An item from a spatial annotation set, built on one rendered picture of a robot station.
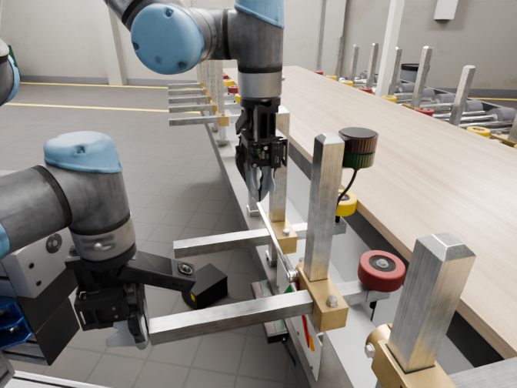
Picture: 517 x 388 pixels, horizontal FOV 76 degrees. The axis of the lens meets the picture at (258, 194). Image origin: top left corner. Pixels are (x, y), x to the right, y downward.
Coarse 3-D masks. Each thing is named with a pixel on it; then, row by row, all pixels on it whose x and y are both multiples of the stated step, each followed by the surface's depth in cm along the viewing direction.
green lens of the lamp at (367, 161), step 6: (348, 156) 50; (354, 156) 50; (360, 156) 50; (366, 156) 50; (372, 156) 50; (342, 162) 51; (348, 162) 51; (354, 162) 50; (360, 162) 50; (366, 162) 50; (372, 162) 51; (354, 168) 50; (360, 168) 50
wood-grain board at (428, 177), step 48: (288, 96) 188; (336, 96) 188; (384, 144) 118; (432, 144) 118; (480, 144) 118; (384, 192) 85; (432, 192) 85; (480, 192) 85; (480, 240) 67; (480, 288) 55
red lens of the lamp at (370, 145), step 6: (342, 138) 50; (348, 138) 49; (354, 138) 49; (372, 138) 49; (378, 138) 50; (348, 144) 49; (354, 144) 49; (360, 144) 49; (366, 144) 49; (372, 144) 49; (348, 150) 50; (354, 150) 49; (360, 150) 49; (366, 150) 49; (372, 150) 50
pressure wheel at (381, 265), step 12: (372, 252) 63; (384, 252) 63; (360, 264) 60; (372, 264) 60; (384, 264) 59; (396, 264) 60; (360, 276) 60; (372, 276) 58; (384, 276) 57; (396, 276) 57; (372, 288) 58; (384, 288) 58; (396, 288) 58
